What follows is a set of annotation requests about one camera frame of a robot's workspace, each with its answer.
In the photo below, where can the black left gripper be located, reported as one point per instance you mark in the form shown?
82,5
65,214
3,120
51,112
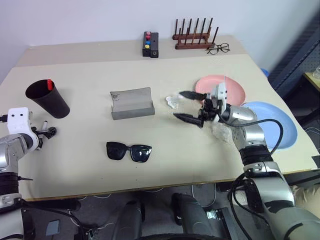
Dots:
40,132

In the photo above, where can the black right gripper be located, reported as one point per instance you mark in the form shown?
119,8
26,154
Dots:
210,110

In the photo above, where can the white marker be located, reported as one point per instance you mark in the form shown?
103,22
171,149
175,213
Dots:
45,124

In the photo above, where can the clear plastic wrap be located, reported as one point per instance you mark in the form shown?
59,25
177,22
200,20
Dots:
173,101
222,132

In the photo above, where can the grey glasses case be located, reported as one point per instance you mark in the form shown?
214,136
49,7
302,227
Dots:
132,102

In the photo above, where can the black sunglasses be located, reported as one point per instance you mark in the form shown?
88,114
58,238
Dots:
140,153

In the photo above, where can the blue plate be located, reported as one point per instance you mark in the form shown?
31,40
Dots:
272,112

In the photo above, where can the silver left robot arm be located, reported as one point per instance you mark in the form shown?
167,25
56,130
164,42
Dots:
10,150

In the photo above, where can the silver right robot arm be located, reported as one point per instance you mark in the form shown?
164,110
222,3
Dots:
250,135

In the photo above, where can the black cup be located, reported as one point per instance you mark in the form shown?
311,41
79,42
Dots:
53,102

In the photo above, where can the pink plate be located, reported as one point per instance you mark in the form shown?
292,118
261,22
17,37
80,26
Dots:
232,87

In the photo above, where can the red capped marker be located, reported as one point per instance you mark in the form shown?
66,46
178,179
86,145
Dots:
50,84

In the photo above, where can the brown wooden peg rack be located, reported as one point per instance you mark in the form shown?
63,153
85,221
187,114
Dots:
192,45

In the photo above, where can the black framed clear eyeglasses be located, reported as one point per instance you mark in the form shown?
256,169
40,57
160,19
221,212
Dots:
218,48

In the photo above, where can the plain black box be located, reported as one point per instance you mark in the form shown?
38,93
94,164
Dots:
154,47

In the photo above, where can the black box with coloured buttons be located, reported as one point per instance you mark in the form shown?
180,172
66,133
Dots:
146,47

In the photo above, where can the blue round container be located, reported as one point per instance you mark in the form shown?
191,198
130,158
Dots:
265,71

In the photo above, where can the small grey floor block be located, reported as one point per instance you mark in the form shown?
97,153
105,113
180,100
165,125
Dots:
53,227

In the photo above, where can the dark grey rounded shape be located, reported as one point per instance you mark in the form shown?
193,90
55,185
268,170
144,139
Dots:
130,220
197,215

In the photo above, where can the dark pegboard panel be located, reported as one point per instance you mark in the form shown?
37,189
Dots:
297,55

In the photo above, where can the yellow side table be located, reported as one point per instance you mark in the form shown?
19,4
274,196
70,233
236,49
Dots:
312,80

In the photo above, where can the black tape strip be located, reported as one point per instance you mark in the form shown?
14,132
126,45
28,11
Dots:
316,161

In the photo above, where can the beige cloth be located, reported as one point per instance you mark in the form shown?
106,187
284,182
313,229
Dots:
308,200

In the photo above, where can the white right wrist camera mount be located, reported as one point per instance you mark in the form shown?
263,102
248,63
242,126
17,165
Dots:
220,92

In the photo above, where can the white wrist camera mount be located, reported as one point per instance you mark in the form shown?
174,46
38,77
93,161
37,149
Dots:
220,92
17,120

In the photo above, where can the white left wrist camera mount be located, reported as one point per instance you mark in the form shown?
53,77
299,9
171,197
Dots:
17,120

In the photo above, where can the silver metal bracket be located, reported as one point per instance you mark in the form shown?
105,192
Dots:
214,215

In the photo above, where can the black table frame bar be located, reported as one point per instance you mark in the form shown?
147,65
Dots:
305,177

